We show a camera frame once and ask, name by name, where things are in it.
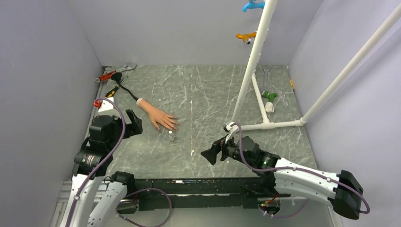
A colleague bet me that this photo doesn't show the mannequin practice hand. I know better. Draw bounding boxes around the mannequin practice hand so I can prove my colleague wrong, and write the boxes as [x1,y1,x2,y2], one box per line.
[136,98,179,132]

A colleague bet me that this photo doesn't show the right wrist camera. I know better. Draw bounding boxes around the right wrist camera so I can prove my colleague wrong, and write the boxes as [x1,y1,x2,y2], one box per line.
[224,122,239,143]

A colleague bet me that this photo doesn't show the silver spanner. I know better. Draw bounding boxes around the silver spanner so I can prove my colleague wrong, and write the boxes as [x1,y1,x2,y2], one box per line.
[262,67,270,90]

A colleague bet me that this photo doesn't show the yellow black screwdriver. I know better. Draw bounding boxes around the yellow black screwdriver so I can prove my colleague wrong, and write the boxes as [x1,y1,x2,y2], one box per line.
[105,76,128,98]

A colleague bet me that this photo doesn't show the green faucet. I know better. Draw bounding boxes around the green faucet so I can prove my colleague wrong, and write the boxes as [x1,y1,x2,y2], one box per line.
[261,90,278,103]

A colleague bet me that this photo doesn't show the white pvc pipe frame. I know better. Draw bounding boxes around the white pvc pipe frame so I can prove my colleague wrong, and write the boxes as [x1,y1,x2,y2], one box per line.
[223,0,401,133]

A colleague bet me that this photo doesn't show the red handled adjustable wrench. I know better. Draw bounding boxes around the red handled adjustable wrench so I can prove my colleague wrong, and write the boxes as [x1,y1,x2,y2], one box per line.
[95,63,137,83]

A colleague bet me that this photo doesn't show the black hand stand cable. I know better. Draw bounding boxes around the black hand stand cable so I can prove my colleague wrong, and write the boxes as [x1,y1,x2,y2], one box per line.
[110,72,139,102]

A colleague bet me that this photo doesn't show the clear nail polish bottle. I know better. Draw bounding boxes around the clear nail polish bottle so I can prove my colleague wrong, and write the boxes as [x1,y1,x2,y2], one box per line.
[168,130,175,141]

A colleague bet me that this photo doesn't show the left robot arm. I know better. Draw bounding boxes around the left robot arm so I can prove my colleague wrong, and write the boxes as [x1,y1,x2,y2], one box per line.
[61,109,143,227]

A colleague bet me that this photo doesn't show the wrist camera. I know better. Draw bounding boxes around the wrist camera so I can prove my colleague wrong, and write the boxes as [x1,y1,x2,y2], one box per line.
[93,100,118,116]
[224,122,239,143]

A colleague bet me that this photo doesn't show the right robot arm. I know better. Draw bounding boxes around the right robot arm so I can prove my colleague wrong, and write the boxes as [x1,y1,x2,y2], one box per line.
[200,136,363,220]

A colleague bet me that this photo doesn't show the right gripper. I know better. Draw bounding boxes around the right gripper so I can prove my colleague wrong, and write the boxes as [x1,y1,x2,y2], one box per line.
[201,131,253,166]

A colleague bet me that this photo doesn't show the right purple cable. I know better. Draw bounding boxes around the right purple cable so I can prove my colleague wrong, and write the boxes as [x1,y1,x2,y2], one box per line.
[231,122,371,219]

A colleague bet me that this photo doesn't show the orange faucet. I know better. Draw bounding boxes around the orange faucet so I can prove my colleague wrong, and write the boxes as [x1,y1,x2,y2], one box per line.
[236,32,257,45]

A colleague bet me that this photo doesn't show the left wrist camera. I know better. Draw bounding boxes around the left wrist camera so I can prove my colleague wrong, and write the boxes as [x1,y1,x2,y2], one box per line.
[93,100,118,116]

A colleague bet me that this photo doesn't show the blue faucet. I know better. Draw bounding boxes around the blue faucet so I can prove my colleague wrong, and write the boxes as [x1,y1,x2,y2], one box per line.
[242,0,265,12]

